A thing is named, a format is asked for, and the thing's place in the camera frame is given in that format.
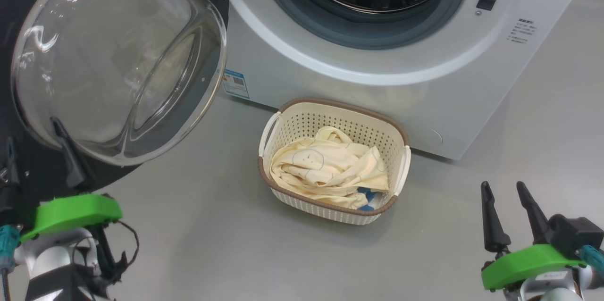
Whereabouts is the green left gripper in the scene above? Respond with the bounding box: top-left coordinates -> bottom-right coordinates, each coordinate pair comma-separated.
4,117 -> 123,242

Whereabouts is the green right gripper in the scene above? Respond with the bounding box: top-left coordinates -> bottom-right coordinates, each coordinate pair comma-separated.
480,181 -> 589,291

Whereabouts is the cream bear-print shirt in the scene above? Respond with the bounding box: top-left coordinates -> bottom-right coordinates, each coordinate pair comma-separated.
270,126 -> 390,209

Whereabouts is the teal right camera connector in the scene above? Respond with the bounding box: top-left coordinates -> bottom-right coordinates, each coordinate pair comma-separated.
579,245 -> 604,276

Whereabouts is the teal camera connector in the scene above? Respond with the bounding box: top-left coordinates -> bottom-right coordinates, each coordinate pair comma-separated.
579,245 -> 604,276
0,225 -> 22,273

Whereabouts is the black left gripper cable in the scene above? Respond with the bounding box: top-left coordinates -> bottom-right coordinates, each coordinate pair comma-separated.
71,220 -> 141,292

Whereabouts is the blue energy label sticker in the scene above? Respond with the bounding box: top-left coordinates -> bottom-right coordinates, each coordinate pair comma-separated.
223,69 -> 250,100

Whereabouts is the cream perforated laundry basket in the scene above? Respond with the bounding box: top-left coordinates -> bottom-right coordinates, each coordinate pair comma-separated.
258,98 -> 411,225

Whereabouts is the white front-load washing machine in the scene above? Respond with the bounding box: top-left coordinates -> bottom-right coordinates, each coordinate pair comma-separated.
222,0 -> 596,160

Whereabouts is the teal left camera connector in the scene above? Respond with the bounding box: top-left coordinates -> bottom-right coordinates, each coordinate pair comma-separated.
0,225 -> 22,273

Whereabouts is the glass washing machine door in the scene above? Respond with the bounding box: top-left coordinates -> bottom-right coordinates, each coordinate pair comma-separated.
0,0 -> 230,200

